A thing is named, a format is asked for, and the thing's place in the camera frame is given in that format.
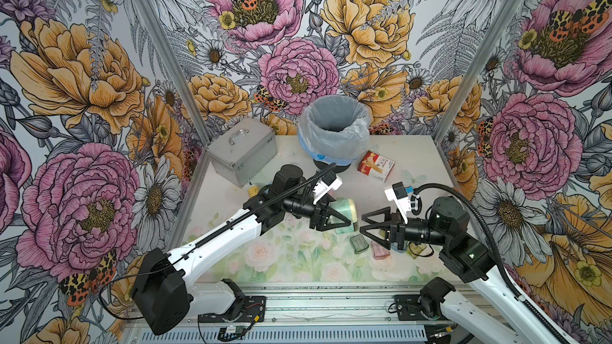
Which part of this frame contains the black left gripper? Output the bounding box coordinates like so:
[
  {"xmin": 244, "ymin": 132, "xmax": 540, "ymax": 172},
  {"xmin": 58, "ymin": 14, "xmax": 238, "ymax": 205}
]
[{"xmin": 284, "ymin": 193, "xmax": 351, "ymax": 233}]

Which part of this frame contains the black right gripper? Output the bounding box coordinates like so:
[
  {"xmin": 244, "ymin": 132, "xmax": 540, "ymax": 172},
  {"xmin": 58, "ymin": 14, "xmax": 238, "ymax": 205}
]
[{"xmin": 360, "ymin": 208, "xmax": 450, "ymax": 251}]

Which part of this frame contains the mint green pencil sharpener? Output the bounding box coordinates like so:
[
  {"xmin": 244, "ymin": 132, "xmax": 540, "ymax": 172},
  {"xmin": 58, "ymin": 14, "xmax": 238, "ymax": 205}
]
[{"xmin": 331, "ymin": 198, "xmax": 359, "ymax": 234}]

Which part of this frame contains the pink transparent shavings tray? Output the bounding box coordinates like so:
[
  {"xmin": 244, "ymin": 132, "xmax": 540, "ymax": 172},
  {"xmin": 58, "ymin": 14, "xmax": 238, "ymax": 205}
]
[{"xmin": 371, "ymin": 241, "xmax": 390, "ymax": 261}]

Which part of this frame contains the grey green shavings tray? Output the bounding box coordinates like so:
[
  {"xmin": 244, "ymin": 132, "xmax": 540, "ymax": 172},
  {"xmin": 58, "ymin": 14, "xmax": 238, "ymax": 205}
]
[{"xmin": 349, "ymin": 234, "xmax": 369, "ymax": 255}]

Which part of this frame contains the yellow pencil sharpener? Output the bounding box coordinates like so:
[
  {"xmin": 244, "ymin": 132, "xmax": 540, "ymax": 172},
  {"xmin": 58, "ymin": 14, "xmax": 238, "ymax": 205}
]
[{"xmin": 248, "ymin": 186, "xmax": 261, "ymax": 197}]

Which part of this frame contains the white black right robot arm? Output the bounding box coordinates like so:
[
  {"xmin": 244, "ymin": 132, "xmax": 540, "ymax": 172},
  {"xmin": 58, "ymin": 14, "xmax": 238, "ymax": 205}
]
[{"xmin": 360, "ymin": 197, "xmax": 576, "ymax": 343}]

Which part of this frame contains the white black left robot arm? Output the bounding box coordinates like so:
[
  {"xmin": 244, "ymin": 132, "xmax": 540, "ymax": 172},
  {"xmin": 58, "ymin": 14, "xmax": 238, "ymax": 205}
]
[{"xmin": 131, "ymin": 164, "xmax": 353, "ymax": 335}]

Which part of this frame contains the floral table mat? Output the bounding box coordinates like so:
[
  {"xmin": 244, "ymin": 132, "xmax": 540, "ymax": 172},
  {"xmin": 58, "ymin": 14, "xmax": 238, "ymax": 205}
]
[{"xmin": 183, "ymin": 170, "xmax": 458, "ymax": 284}]

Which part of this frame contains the red white cardboard box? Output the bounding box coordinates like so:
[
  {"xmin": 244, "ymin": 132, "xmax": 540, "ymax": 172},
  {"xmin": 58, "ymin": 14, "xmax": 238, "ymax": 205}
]
[{"xmin": 357, "ymin": 151, "xmax": 395, "ymax": 183}]

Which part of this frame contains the black bin with plastic liner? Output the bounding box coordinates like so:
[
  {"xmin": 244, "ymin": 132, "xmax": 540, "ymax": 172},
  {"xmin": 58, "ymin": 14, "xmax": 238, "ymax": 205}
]
[{"xmin": 297, "ymin": 95, "xmax": 371, "ymax": 173}]

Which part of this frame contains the silver metal case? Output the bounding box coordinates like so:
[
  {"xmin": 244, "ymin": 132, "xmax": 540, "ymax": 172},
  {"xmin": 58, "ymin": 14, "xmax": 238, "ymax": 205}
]
[{"xmin": 207, "ymin": 118, "xmax": 277, "ymax": 187}]

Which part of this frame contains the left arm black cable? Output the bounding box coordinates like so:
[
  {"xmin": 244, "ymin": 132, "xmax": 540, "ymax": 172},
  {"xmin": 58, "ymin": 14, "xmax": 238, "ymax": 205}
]
[{"xmin": 97, "ymin": 161, "xmax": 338, "ymax": 321}]

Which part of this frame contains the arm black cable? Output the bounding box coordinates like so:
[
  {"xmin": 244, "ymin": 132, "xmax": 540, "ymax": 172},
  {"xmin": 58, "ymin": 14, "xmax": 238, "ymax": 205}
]
[
  {"xmin": 413, "ymin": 182, "xmax": 570, "ymax": 344},
  {"xmin": 97, "ymin": 161, "xmax": 338, "ymax": 321}
]

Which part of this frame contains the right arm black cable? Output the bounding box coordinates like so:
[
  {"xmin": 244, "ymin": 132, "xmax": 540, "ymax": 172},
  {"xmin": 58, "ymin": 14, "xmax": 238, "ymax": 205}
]
[{"xmin": 413, "ymin": 182, "xmax": 570, "ymax": 344}]

